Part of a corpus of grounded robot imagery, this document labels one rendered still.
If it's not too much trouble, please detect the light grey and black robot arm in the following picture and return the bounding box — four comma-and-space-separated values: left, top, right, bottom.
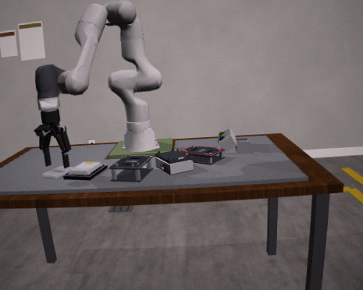
35, 0, 162, 152

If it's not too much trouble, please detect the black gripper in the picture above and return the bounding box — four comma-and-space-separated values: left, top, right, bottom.
39, 110, 71, 168

